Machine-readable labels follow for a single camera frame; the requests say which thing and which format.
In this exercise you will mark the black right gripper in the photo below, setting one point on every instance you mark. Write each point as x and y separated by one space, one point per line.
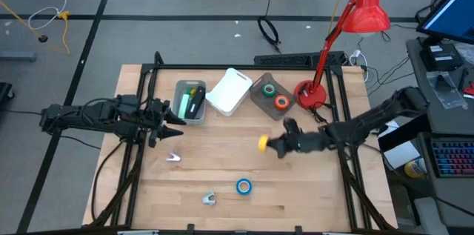
307 141

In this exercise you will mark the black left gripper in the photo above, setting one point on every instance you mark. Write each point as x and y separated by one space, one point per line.
153 120

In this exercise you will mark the yellow tape roll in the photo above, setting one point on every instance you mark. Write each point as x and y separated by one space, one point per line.
263 144

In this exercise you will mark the long black stapler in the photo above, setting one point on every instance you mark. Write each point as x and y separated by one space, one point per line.
196 103

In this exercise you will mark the green mini stapler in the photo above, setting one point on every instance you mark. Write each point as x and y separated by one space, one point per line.
188 91

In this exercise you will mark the yellow mini stapler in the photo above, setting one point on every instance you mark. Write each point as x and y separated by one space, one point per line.
193 90

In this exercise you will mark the orange tape roll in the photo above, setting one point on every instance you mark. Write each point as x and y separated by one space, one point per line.
277 102

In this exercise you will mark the green tape roll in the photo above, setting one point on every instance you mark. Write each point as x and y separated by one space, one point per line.
264 90

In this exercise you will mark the blue tape roll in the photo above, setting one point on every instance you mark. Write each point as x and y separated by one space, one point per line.
238 187

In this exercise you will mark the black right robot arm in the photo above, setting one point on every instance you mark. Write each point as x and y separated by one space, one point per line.
381 110

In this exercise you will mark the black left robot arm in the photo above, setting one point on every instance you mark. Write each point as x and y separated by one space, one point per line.
92 116

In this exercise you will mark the light grey plastic bin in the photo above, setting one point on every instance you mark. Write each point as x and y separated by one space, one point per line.
177 116

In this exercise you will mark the dark translucent plastic bin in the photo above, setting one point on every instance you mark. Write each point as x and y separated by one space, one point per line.
266 107

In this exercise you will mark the white plastic bin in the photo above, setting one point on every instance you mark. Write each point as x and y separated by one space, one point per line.
229 92

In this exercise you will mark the black perforated metal bar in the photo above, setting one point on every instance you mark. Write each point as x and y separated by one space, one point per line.
289 59

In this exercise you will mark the white power adapter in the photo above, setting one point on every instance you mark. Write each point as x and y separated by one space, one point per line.
356 55

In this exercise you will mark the white flat box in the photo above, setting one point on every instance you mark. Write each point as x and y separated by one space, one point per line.
401 154

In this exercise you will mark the red desk lamp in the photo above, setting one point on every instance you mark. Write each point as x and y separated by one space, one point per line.
366 9

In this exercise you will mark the backlit colourful keyboard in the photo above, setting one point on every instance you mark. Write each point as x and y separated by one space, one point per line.
453 159

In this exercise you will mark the clear plastic bag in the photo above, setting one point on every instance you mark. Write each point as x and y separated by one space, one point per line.
446 90

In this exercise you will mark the grey side desk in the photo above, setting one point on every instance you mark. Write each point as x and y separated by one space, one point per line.
459 124

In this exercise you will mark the small black computer box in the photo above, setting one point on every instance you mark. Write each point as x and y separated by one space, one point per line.
440 57

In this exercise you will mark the black computer monitor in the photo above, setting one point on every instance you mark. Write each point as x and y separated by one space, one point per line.
453 16

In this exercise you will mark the black metal table frame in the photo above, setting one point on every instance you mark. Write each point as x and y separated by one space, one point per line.
237 66

